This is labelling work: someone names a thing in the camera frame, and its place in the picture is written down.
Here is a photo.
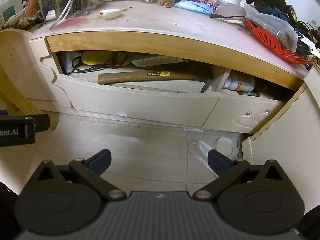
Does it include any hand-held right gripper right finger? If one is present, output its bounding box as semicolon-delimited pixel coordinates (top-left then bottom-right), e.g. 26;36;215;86
192;149;284;201

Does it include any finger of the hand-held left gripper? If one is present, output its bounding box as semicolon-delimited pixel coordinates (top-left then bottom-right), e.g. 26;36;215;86
0;114;51;132

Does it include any white toy mouse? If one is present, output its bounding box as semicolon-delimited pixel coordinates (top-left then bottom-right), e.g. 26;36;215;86
98;8;123;20

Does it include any clear plastic organizer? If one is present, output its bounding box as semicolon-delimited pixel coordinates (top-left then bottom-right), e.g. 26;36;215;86
37;0;90;22

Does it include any clear plastic bag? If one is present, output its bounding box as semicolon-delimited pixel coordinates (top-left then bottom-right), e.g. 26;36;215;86
244;2;299;53

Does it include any cream cabinet door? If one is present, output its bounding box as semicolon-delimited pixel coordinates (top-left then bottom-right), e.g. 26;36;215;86
240;66;320;207

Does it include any red slotted spatula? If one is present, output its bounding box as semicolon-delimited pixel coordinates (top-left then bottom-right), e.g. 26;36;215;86
246;19;313;65

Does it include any white plastic bag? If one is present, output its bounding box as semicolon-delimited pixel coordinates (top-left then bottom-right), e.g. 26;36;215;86
61;52;83;75

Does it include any yellow plastic device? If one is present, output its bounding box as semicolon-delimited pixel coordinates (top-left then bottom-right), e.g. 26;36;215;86
80;51;132;67

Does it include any wide cream drawer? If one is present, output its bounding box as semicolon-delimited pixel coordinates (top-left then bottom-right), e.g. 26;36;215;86
51;52;221;128

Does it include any narrow cream drawer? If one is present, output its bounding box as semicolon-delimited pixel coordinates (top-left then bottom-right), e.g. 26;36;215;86
202;68;285;134

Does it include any white bottle with red label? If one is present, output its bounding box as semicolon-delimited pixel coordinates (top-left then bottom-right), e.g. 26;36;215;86
222;73;256;92

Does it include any wooden handle hammer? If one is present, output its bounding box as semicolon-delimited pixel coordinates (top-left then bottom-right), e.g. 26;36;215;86
97;69;213;93

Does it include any black plug cable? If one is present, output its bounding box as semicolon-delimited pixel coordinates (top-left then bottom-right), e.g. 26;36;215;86
210;14;248;23

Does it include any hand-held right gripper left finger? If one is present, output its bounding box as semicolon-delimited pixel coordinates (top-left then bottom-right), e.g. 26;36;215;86
36;149;126;201

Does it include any white round lid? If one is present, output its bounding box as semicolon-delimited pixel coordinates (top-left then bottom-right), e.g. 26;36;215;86
214;136;242;159

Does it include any white strap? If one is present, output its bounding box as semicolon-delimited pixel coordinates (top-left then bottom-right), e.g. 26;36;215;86
189;140;218;175

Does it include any white plastic jug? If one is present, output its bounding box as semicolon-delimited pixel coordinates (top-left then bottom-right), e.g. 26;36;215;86
0;0;24;28

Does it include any blue face mask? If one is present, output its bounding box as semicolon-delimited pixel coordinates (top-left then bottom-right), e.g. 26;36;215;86
174;0;214;14

